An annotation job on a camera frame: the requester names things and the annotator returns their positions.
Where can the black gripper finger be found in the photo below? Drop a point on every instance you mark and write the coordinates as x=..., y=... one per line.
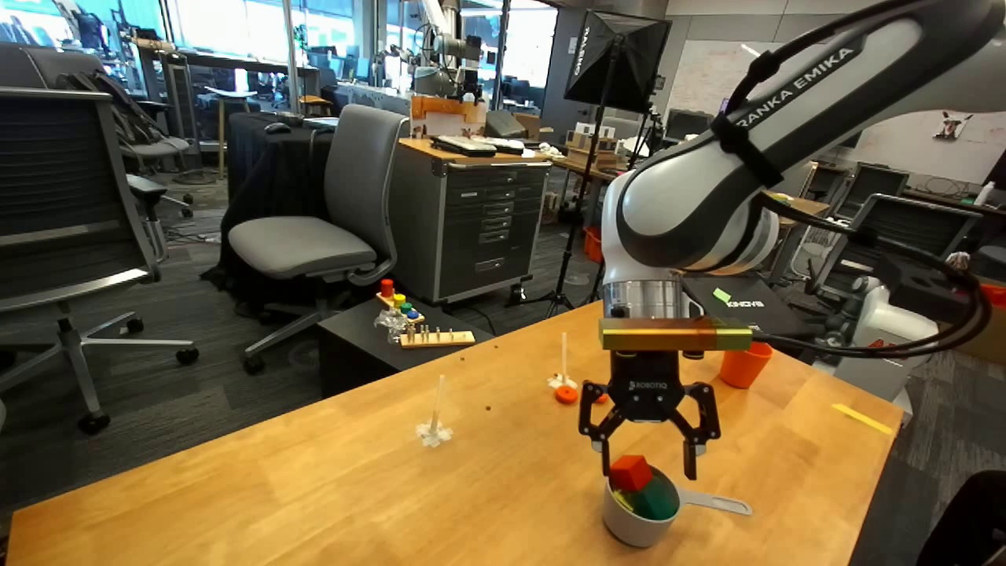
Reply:
x=596, y=412
x=706, y=412

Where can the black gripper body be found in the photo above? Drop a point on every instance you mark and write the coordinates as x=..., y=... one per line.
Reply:
x=650, y=383

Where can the orange block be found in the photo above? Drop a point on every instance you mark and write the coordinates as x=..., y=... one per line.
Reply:
x=632, y=474

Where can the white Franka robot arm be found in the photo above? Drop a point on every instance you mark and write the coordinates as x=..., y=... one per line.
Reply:
x=713, y=199

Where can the orange plastic cup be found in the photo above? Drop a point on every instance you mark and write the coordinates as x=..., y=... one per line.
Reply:
x=744, y=369

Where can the grey measuring cup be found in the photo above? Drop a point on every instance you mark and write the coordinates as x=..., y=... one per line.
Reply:
x=630, y=531

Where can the orange disc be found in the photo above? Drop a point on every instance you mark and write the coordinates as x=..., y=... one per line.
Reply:
x=566, y=393

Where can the white peg stand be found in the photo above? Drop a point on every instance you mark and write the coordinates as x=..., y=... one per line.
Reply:
x=435, y=430
x=563, y=367

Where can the green tape piece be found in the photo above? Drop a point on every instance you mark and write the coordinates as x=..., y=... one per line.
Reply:
x=739, y=301

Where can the yellow tape strip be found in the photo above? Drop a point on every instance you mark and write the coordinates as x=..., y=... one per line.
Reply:
x=861, y=420

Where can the wooden strip toy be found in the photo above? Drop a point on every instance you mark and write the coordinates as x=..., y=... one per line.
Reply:
x=435, y=339

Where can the white ABB robot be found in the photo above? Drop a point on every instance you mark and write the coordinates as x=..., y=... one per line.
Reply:
x=890, y=314

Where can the clear plastic item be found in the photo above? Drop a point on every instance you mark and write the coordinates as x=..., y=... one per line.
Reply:
x=394, y=327

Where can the colourful stacking toy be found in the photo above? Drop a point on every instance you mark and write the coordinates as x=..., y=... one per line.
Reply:
x=397, y=302

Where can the grey drawer cabinet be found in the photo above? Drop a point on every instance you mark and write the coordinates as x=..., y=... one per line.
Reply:
x=474, y=220

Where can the black panel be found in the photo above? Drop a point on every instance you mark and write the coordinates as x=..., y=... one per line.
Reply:
x=923, y=225

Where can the black laptop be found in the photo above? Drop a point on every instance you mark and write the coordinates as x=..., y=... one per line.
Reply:
x=466, y=145

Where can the black softbox light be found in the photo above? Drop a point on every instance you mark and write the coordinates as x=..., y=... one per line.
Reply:
x=616, y=63

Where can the orange cardboard box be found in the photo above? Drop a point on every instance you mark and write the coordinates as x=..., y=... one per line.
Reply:
x=445, y=115

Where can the grey office chair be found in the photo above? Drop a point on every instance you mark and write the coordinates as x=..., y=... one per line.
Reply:
x=299, y=247

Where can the black cloth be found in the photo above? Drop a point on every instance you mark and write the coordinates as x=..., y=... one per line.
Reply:
x=261, y=158

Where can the black background office chair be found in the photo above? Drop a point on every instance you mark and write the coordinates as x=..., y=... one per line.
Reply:
x=127, y=128

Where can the black mesh office chair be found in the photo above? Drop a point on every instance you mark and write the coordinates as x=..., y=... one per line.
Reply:
x=64, y=176

